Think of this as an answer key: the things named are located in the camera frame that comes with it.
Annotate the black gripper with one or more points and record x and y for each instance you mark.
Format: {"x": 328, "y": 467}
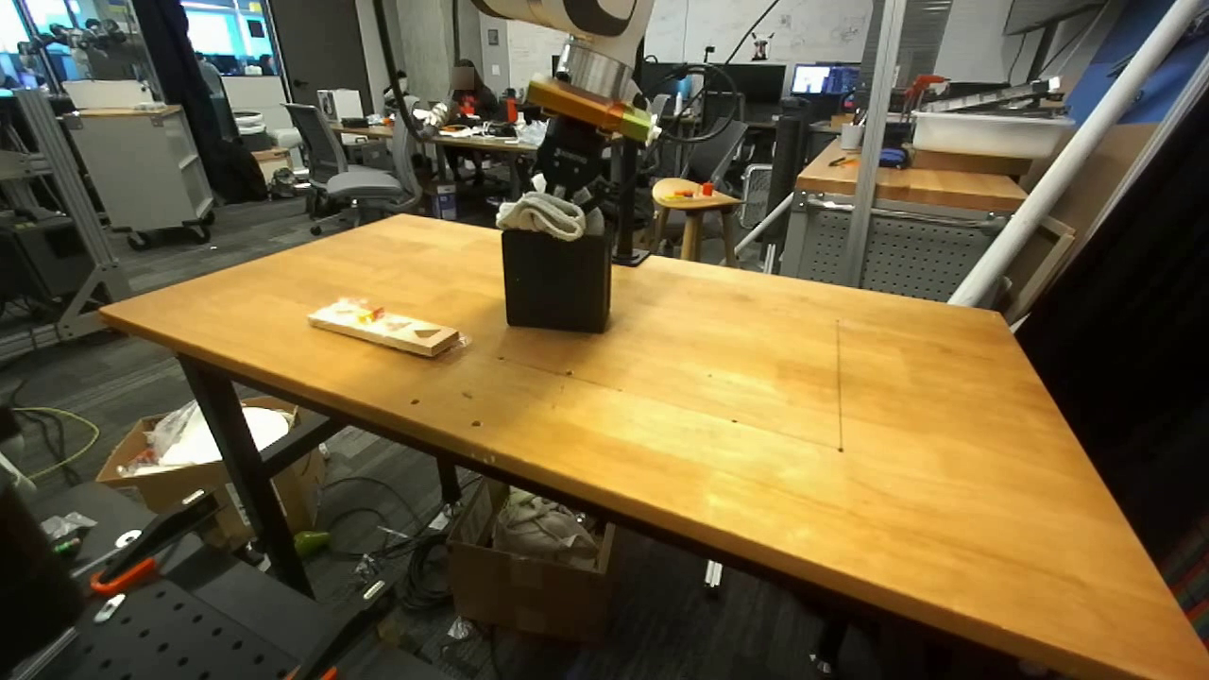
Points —
{"x": 573, "y": 157}

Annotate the white terry towel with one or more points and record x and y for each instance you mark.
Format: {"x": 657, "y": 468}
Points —
{"x": 545, "y": 213}

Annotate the black slotted plastic box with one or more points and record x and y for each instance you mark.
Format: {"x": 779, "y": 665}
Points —
{"x": 559, "y": 283}

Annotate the cardboard box with clutter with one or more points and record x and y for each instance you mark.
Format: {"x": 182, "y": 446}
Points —
{"x": 531, "y": 570}

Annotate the cardboard box with white bag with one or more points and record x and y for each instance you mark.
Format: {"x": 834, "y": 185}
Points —
{"x": 191, "y": 458}

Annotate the round wooden stool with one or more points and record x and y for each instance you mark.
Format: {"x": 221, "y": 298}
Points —
{"x": 691, "y": 198}

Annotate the grey office chair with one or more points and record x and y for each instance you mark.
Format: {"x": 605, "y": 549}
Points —
{"x": 346, "y": 172}

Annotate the lit computer monitor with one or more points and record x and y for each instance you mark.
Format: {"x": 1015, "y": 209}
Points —
{"x": 814, "y": 80}

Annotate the wooden shape puzzle board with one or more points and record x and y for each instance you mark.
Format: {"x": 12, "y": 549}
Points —
{"x": 385, "y": 326}

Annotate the wooden workbench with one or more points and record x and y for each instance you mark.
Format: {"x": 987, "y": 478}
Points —
{"x": 914, "y": 185}

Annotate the white plastic bin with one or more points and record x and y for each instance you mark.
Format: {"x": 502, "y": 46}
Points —
{"x": 987, "y": 135}

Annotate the white wheeled cart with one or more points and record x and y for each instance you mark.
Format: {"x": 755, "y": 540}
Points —
{"x": 139, "y": 157}

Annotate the black metal table leg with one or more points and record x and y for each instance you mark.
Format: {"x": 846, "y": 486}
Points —
{"x": 248, "y": 472}

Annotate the white diagonal pole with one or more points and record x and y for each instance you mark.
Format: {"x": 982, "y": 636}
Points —
{"x": 1072, "y": 154}

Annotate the black perforated board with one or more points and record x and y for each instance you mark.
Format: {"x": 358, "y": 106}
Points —
{"x": 191, "y": 627}

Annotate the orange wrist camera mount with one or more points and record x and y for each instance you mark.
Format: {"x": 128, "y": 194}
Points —
{"x": 590, "y": 109}

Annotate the grey metal upright post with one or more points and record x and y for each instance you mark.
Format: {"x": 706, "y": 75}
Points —
{"x": 874, "y": 136}

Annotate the grey metal shelf frame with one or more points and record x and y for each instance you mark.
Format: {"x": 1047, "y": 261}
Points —
{"x": 62, "y": 200}

